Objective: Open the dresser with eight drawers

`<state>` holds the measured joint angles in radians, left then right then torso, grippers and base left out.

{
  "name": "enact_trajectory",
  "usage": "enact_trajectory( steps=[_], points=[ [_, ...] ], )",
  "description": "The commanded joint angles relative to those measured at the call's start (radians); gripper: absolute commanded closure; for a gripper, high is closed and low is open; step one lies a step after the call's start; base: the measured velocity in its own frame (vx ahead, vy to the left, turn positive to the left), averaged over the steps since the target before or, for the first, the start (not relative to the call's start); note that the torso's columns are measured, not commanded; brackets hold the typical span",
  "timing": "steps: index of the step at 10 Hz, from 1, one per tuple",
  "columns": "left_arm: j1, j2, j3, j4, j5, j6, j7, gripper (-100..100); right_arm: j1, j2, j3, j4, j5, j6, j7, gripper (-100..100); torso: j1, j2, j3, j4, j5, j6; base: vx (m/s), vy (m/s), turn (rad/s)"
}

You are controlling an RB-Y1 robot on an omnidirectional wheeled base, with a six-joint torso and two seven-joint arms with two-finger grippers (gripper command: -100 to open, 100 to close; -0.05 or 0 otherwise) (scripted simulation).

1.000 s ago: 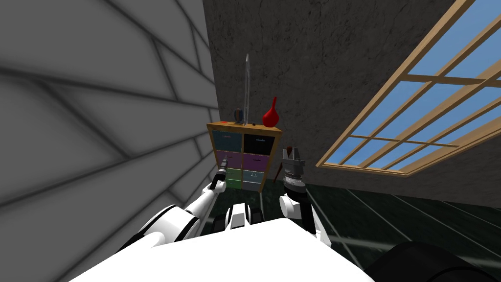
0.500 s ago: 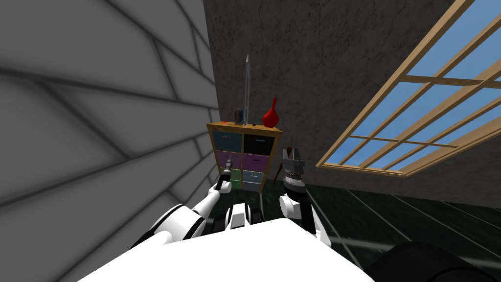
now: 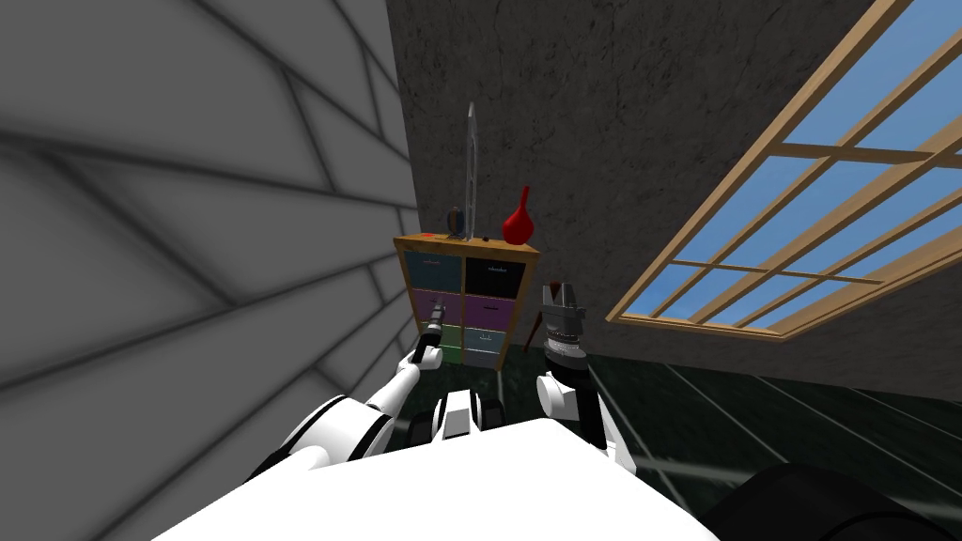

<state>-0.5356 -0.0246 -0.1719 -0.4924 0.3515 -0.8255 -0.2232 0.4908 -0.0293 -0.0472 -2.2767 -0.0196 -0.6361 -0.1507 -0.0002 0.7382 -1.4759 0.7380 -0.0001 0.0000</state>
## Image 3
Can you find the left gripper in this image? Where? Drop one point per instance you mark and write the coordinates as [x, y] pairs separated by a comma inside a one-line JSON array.
[[430, 338]]

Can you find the wooden framed window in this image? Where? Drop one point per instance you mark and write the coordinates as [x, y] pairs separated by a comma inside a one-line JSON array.
[[808, 158]]

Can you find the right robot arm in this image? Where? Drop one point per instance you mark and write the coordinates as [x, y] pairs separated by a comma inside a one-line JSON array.
[[582, 406]]

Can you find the wooden dresser with coloured drawers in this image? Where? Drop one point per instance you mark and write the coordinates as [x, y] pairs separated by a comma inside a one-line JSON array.
[[481, 300]]

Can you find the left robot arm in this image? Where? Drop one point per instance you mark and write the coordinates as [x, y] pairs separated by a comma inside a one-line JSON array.
[[353, 421]]

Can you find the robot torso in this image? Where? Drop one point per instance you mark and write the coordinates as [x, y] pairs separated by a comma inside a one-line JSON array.
[[458, 496]]

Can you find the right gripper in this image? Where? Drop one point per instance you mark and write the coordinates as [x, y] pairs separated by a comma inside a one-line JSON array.
[[564, 323]]

